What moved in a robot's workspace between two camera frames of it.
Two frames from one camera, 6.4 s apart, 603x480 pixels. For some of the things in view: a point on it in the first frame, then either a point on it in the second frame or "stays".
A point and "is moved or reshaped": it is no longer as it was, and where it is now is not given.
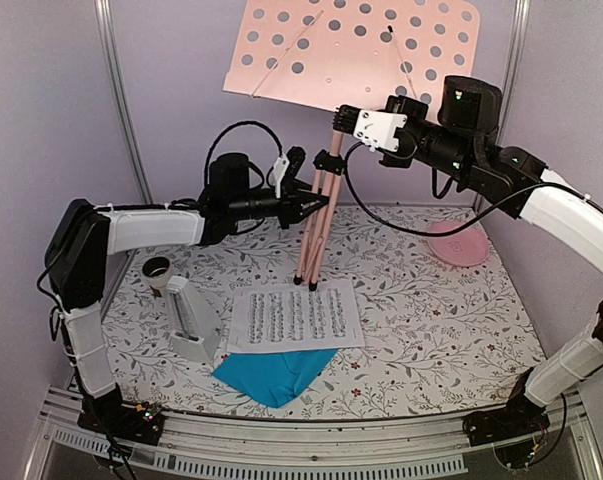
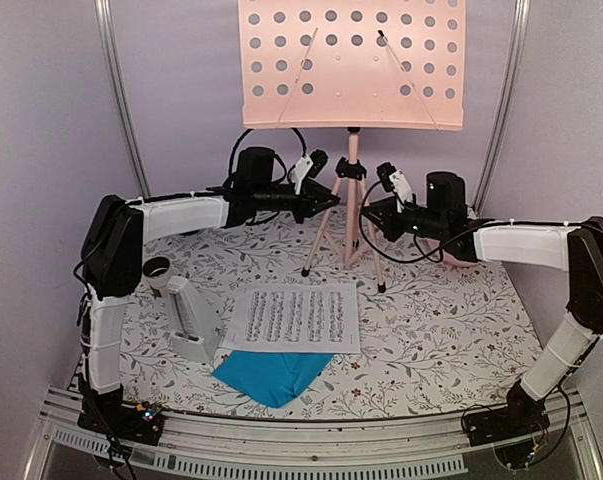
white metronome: (194, 327) stays
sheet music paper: (291, 317) stays
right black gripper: (393, 103) -> (392, 225)
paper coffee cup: (156, 270) stays
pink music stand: (345, 53) is moved or reshaped
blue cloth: (275, 378) stays
